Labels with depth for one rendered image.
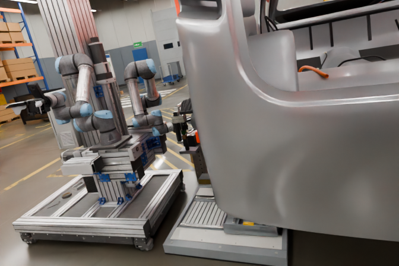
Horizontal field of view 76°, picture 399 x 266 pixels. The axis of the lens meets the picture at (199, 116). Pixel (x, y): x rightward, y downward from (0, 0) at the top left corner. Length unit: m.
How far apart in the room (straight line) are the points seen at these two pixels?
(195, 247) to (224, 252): 0.21
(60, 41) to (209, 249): 1.80
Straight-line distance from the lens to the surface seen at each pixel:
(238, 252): 1.83
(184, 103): 1.66
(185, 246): 1.95
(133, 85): 1.95
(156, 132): 1.92
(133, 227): 2.03
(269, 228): 1.86
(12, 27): 13.46
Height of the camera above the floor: 1.33
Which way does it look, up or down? 14 degrees down
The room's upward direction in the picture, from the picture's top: 11 degrees counter-clockwise
